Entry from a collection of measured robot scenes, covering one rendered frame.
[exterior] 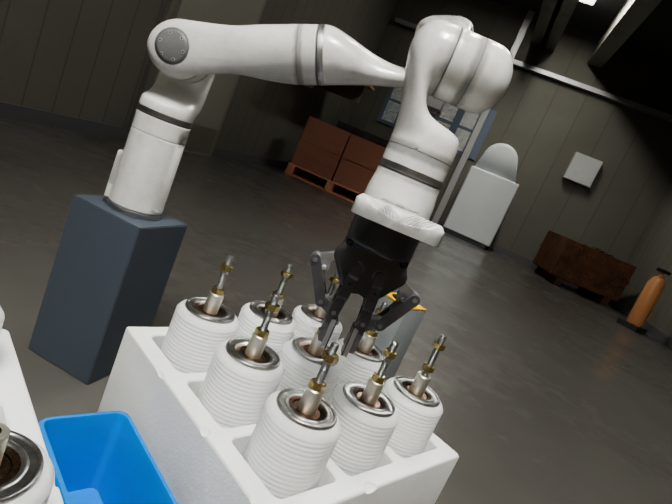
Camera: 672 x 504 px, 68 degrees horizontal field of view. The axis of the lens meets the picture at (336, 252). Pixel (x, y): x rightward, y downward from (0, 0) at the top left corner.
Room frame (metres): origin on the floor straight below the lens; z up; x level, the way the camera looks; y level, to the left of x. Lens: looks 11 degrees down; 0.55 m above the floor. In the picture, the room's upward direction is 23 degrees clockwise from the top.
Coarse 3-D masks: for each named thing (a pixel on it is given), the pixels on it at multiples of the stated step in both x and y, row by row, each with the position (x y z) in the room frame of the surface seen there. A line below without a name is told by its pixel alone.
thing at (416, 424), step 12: (396, 396) 0.68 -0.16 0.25; (396, 408) 0.68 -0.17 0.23; (408, 408) 0.67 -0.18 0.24; (420, 408) 0.67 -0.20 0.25; (432, 408) 0.68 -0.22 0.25; (408, 420) 0.67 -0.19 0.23; (420, 420) 0.67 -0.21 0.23; (432, 420) 0.68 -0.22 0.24; (396, 432) 0.67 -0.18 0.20; (408, 432) 0.67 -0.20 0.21; (420, 432) 0.67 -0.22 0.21; (432, 432) 0.70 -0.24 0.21; (396, 444) 0.67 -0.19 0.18; (408, 444) 0.67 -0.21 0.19; (420, 444) 0.68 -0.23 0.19; (408, 456) 0.67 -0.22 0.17
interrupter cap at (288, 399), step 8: (280, 392) 0.54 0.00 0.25; (288, 392) 0.55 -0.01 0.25; (296, 392) 0.56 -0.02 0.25; (280, 400) 0.53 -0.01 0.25; (288, 400) 0.54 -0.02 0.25; (296, 400) 0.55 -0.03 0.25; (280, 408) 0.51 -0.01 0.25; (288, 408) 0.52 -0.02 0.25; (296, 408) 0.53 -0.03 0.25; (320, 408) 0.55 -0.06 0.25; (328, 408) 0.56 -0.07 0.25; (288, 416) 0.50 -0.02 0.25; (296, 416) 0.51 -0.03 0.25; (304, 416) 0.52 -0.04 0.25; (312, 416) 0.53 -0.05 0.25; (320, 416) 0.53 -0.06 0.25; (328, 416) 0.54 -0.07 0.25; (336, 416) 0.54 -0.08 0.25; (304, 424) 0.50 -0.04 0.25; (312, 424) 0.51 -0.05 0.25; (320, 424) 0.51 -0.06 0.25; (328, 424) 0.52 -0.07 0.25
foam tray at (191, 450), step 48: (144, 336) 0.68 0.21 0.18; (144, 384) 0.62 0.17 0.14; (192, 384) 0.62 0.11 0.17; (144, 432) 0.60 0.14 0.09; (192, 432) 0.54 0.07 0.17; (240, 432) 0.55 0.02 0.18; (192, 480) 0.52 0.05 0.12; (240, 480) 0.47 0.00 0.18; (336, 480) 0.54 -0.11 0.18; (384, 480) 0.58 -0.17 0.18; (432, 480) 0.68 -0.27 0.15
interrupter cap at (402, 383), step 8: (400, 376) 0.74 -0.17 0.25; (400, 384) 0.71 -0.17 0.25; (408, 384) 0.73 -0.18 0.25; (400, 392) 0.69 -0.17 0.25; (408, 392) 0.69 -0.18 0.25; (424, 392) 0.73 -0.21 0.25; (432, 392) 0.73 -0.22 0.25; (416, 400) 0.68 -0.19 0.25; (424, 400) 0.69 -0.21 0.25; (432, 400) 0.70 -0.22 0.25
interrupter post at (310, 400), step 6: (306, 390) 0.53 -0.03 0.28; (312, 390) 0.53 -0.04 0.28; (306, 396) 0.53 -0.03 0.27; (312, 396) 0.53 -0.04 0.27; (318, 396) 0.53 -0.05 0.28; (300, 402) 0.53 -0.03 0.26; (306, 402) 0.53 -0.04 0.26; (312, 402) 0.53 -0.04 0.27; (318, 402) 0.53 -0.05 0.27; (300, 408) 0.53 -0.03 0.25; (306, 408) 0.53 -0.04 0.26; (312, 408) 0.53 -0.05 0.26; (306, 414) 0.53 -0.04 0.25; (312, 414) 0.53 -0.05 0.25
